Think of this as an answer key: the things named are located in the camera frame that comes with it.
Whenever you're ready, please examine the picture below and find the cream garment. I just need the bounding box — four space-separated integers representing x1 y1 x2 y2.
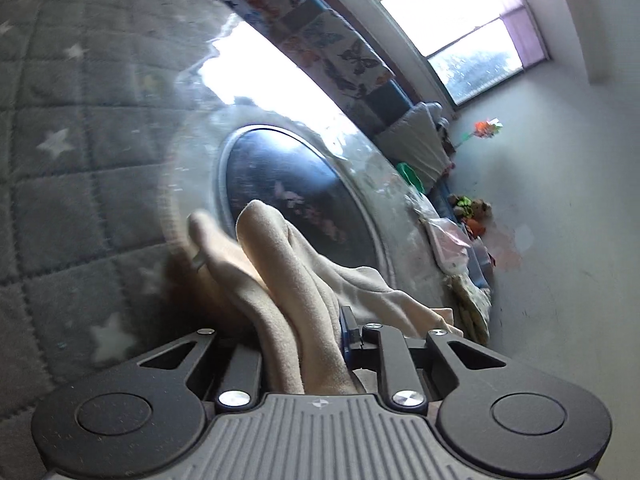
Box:
188 200 458 396

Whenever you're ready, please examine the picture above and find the yellow folded blanket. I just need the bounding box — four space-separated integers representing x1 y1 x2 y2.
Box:
448 274 492 346

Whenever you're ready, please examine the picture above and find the clear plastic storage box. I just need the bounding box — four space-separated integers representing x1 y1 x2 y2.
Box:
466 238 495 289

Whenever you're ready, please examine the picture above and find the teddy bear toy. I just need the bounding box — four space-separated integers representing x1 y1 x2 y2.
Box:
448 194 492 238

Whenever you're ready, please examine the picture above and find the green bowl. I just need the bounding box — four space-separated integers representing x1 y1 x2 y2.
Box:
396 162 425 194

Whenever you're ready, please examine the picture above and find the round black induction cooktop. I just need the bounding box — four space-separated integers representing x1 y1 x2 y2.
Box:
214 124 395 286

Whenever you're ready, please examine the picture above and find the colourful pinwheel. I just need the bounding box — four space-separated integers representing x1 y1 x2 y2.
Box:
454 118 503 150

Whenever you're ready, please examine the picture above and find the grey pillow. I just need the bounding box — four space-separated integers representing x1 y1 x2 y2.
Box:
374 102 451 190

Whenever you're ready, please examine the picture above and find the panda plush toy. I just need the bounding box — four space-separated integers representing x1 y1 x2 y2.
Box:
426 102 450 136

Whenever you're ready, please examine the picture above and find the grey quilted star mat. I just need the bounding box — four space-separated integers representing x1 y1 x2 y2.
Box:
0 0 457 421

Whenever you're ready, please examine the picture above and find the right butterfly cushion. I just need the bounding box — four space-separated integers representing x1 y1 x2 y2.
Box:
280 10 395 108

